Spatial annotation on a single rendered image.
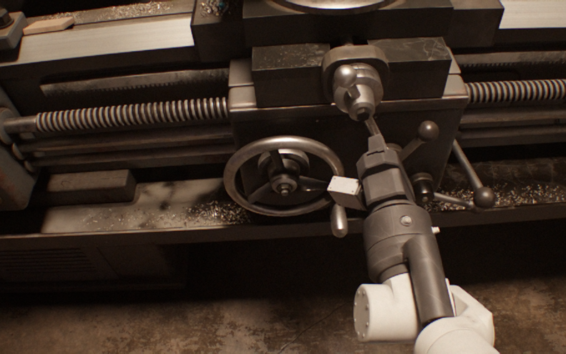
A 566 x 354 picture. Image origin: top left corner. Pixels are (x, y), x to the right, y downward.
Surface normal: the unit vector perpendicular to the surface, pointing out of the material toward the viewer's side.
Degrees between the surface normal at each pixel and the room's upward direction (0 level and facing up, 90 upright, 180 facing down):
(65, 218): 0
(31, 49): 36
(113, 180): 0
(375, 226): 47
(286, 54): 0
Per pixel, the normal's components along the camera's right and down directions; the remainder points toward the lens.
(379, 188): -0.45, -0.55
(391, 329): 0.11, 0.24
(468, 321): 0.08, -0.99
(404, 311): 0.14, -0.36
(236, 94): -0.06, -0.62
